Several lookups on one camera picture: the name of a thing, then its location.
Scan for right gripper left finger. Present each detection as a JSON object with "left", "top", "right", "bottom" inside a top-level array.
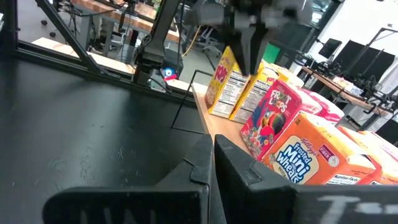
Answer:
[{"left": 42, "top": 133, "right": 215, "bottom": 224}]

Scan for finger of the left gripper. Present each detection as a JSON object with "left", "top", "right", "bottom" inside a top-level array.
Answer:
[
  {"left": 248, "top": 27, "right": 269, "bottom": 76},
  {"left": 229, "top": 29, "right": 252, "bottom": 78}
]

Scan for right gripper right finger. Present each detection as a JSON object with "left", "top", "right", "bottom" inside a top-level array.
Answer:
[{"left": 214, "top": 133, "right": 398, "bottom": 224}]

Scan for yellow Pops cereal box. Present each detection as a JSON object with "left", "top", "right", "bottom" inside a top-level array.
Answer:
[
  {"left": 270, "top": 62, "right": 305, "bottom": 88},
  {"left": 229, "top": 67, "right": 279, "bottom": 124},
  {"left": 204, "top": 45, "right": 251, "bottom": 119}
]

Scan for red Froot Loops cereal box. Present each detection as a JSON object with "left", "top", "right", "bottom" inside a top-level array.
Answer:
[
  {"left": 239, "top": 79, "right": 323, "bottom": 161},
  {"left": 298, "top": 88, "right": 345, "bottom": 123}
]

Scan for green box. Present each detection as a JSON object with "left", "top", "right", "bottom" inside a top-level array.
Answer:
[{"left": 262, "top": 42, "right": 282, "bottom": 65}]

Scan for office chair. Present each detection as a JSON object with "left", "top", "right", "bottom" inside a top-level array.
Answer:
[{"left": 195, "top": 26, "right": 224, "bottom": 58}]

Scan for background workbench with arms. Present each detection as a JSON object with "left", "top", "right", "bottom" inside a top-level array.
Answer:
[{"left": 300, "top": 65, "right": 398, "bottom": 131}]

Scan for wood-top workbench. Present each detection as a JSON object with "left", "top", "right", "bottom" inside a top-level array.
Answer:
[{"left": 70, "top": 0, "right": 187, "bottom": 44}]

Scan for black partition panels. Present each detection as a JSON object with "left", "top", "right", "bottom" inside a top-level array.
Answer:
[{"left": 332, "top": 39, "right": 396, "bottom": 82}]

